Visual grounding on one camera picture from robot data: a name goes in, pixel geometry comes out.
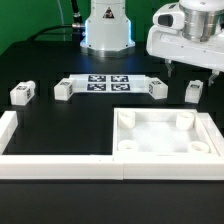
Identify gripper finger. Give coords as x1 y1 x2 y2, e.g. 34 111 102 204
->
165 59 174 77
208 70 220 86

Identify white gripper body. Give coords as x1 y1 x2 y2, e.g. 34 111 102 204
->
146 1 224 72

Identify white square table top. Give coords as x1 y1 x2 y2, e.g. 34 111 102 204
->
113 108 219 158

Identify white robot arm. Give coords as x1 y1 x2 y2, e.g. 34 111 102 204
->
80 0 224 79

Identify white U-shaped obstacle fence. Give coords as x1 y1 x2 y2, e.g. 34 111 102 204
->
0 111 224 180

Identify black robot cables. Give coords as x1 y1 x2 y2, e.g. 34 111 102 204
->
27 0 86 42

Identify white marker base plate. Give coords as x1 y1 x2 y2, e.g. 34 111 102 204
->
69 74 148 93

